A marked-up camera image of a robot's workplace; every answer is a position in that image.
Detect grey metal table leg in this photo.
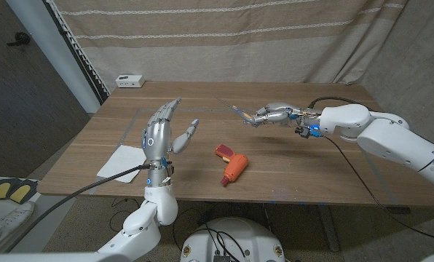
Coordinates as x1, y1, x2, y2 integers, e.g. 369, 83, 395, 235
317, 205, 341, 253

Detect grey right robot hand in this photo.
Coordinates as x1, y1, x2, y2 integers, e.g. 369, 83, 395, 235
242, 102, 301, 127

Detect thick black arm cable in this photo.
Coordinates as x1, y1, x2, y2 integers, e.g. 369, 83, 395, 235
307, 96, 367, 110
5, 162, 153, 254

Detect white power strip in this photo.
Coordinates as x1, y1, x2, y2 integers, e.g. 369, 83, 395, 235
115, 74, 146, 89

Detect black white triangle-pattern trim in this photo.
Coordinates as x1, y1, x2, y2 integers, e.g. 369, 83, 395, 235
44, 0, 111, 105

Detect white robot chest rim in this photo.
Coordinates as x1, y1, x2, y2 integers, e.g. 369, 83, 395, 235
0, 251, 133, 262

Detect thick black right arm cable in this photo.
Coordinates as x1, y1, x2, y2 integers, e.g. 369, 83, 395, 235
307, 96, 367, 110

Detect orange grey scissors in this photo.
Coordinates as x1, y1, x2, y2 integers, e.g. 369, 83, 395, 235
216, 97, 260, 127

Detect orange toy drill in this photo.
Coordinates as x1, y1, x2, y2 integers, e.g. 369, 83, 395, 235
215, 143, 250, 188

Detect white tissue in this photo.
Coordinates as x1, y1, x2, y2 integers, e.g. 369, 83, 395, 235
96, 144, 148, 183

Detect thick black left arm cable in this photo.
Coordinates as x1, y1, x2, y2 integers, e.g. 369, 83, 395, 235
5, 162, 153, 254

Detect white shoe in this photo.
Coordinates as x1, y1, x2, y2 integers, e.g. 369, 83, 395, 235
0, 201, 35, 254

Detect yellow black foot pedal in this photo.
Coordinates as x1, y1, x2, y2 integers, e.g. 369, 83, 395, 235
9, 180, 39, 205
0, 178, 14, 202

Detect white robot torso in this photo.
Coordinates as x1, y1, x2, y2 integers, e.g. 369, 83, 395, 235
180, 217, 286, 262

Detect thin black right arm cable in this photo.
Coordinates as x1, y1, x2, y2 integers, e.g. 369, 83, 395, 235
322, 135, 434, 243

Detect beige striped backdrop curtain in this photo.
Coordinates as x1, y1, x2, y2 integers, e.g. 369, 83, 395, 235
52, 0, 409, 87

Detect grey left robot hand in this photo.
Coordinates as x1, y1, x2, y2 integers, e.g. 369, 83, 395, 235
141, 97, 200, 163

